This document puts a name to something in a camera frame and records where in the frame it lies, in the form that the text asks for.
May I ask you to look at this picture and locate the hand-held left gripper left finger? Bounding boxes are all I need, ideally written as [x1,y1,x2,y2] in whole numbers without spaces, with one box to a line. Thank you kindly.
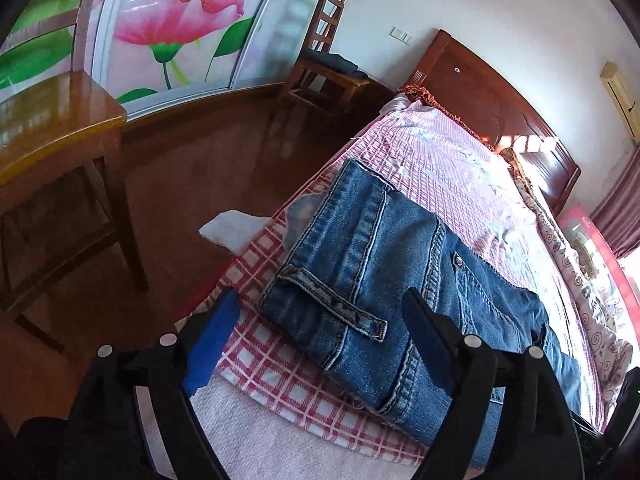
[65,286,242,480]

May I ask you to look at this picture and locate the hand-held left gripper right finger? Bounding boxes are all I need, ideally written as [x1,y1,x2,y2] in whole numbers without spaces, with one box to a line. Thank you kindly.
[401,287,584,480]

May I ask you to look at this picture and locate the blue denim pants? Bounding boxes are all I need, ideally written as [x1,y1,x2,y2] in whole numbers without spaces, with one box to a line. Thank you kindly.
[257,158,584,469]

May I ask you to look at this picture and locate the white cloth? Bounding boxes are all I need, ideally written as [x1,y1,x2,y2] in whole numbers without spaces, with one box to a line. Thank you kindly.
[198,208,272,254]

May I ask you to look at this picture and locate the swirl print quilt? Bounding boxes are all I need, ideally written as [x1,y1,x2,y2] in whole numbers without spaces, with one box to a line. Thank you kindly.
[499,146,637,413]

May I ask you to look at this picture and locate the pink plaid bedsheet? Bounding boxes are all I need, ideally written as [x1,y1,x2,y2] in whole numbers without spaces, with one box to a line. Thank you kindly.
[214,97,603,462]

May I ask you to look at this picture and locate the mauve curtain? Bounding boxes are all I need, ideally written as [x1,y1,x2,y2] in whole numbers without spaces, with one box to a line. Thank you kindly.
[589,146,640,262]

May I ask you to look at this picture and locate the brown fringed cloth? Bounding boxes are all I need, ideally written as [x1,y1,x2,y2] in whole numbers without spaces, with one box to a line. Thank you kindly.
[399,82,473,123]

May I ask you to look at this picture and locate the wooden bed headboard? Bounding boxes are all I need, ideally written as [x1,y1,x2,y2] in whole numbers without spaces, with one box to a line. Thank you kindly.
[404,28,582,217]

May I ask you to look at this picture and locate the wooden nightstand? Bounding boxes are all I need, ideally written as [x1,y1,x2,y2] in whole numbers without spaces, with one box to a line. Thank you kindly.
[350,77,398,108]

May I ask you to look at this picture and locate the glossy wooden chair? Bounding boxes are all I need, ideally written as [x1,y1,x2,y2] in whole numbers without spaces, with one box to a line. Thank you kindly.
[0,0,151,357]

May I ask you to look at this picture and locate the dark clothes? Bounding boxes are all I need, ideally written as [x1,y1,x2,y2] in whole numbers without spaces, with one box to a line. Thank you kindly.
[304,50,370,79]

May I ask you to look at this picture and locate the floral sliding door wardrobe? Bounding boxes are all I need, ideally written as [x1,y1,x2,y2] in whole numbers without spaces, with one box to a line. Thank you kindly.
[0,0,372,117]

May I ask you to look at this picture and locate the slat back wooden chair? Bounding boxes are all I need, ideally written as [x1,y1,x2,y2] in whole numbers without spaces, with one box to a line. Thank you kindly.
[276,0,372,117]

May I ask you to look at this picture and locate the red bed guard rail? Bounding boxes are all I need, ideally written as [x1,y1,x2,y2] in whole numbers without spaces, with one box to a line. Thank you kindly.
[556,204,640,358]

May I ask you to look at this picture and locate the wall air conditioner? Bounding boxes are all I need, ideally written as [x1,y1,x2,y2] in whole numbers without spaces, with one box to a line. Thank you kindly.
[599,61,640,142]

